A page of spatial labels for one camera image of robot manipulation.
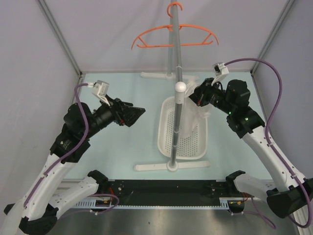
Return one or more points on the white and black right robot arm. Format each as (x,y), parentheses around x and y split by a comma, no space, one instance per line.
(290,190)

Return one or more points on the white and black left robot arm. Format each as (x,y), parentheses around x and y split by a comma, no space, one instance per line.
(38,212)

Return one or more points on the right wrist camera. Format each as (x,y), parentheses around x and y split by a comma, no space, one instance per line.
(221,72)

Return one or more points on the white tank top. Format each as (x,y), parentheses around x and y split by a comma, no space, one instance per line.
(191,113)

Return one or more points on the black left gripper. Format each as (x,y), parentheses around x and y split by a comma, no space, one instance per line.
(120,112)

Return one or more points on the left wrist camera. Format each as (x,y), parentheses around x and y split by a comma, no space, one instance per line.
(99,89)

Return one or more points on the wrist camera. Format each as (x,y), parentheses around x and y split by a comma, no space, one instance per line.
(99,89)
(221,72)

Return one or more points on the orange plastic hanger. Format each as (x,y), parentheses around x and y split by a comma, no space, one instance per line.
(174,32)

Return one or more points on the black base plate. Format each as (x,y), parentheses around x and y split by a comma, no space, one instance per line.
(176,193)

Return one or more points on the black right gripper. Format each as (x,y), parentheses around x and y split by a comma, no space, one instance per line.
(199,95)

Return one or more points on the white perforated plastic basket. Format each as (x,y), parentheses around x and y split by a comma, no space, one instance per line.
(190,147)

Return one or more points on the grey clothes rack with white feet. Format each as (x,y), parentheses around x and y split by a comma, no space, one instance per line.
(175,73)

